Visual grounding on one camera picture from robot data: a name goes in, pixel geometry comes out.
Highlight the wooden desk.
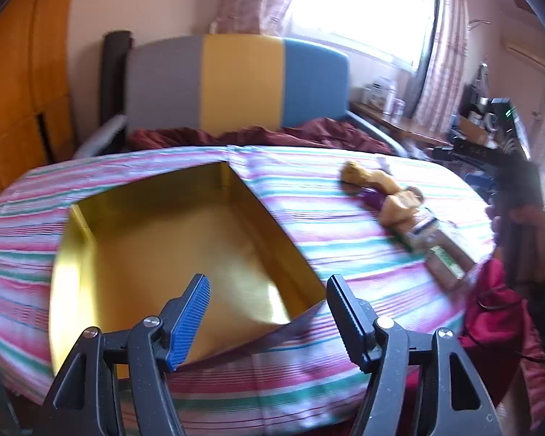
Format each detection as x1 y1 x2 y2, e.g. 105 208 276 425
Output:
350 100 455 146

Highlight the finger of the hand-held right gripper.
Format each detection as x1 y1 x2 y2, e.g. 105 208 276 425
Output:
431 144 498 166

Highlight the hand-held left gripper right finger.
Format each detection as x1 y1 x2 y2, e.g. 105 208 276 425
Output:
326 274 505 436

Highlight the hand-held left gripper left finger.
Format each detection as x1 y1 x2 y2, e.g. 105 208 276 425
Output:
32 274 212 436

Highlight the person's right hand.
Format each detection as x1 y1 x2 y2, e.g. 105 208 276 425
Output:
488 204 545 291

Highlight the pink cloth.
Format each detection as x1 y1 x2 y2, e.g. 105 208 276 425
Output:
513 318 545 432

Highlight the striped bedsheet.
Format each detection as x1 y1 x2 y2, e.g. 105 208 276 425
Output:
0 145 500 432

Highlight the wooden wardrobe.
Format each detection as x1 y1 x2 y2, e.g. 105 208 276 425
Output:
0 0 80 205

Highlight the white cardboard box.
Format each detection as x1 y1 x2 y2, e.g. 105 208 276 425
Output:
368 77 398 110

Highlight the white air conditioner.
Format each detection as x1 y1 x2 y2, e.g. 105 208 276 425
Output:
502 39 545 71

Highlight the black bed post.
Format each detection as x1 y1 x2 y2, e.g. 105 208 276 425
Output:
101 31 132 123

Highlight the cluttered wooden shelf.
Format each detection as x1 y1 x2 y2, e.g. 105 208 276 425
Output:
454 77 496 146

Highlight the grey bed side rail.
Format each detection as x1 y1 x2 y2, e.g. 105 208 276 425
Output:
75 115 130 157
347 111 409 155

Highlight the window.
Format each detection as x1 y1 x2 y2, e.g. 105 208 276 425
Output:
272 0 437 71

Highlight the blue and yellow armchair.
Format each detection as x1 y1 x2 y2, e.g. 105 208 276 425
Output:
125 34 350 134

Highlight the maroon blanket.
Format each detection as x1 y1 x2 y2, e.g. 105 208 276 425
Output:
127 117 393 155

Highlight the maroon box with gold interior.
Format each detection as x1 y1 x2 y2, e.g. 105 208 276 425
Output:
49 161 328 380

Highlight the clear grain packet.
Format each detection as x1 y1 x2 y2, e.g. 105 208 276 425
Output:
402 206 466 289

